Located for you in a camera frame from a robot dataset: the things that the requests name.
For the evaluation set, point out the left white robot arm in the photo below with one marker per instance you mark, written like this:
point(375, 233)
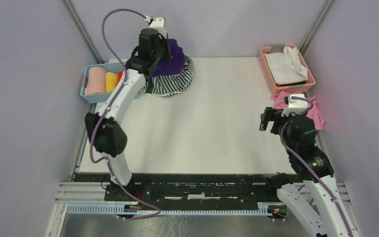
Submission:
point(104, 126)

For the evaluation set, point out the red rolled towel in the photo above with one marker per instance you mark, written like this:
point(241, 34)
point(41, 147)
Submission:
point(119, 76)

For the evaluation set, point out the pink rolled towel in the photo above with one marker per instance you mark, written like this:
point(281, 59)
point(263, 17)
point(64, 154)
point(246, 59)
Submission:
point(96, 83)

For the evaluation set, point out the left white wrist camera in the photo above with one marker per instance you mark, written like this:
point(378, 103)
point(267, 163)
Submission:
point(158, 23)

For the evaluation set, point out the pink plastic basket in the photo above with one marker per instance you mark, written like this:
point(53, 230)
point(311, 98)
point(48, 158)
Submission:
point(274, 88)

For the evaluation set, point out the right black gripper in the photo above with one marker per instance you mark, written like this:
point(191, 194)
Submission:
point(271, 114)

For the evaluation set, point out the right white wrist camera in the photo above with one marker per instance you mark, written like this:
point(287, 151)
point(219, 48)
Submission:
point(297, 104)

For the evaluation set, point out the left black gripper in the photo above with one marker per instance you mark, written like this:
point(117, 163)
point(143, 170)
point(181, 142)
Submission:
point(166, 42)

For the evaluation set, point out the blue plastic basket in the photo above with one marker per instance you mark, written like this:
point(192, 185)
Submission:
point(98, 98)

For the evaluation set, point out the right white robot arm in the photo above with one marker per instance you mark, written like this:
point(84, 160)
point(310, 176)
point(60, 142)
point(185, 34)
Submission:
point(329, 217)

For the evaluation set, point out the purple towel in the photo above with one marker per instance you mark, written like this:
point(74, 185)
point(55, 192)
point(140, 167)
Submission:
point(175, 64)

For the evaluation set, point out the aluminium frame rails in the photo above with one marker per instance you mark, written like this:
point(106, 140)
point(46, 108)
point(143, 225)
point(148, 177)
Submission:
point(184, 135)

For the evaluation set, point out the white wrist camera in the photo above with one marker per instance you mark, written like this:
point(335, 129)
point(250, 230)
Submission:
point(297, 104)
point(158, 23)

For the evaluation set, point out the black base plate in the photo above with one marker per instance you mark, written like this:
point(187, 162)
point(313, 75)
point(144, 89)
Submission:
point(188, 192)

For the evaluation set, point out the yellow rolled towel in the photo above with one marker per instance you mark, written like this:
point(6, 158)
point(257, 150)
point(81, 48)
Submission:
point(111, 82)

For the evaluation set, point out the green white striped towel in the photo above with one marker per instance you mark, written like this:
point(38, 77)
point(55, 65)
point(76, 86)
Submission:
point(169, 86)

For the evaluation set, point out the pink crumpled towel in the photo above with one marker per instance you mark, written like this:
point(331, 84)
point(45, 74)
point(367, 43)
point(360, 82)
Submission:
point(313, 114)

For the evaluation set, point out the white folded cloth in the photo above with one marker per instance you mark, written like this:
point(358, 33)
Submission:
point(286, 67)

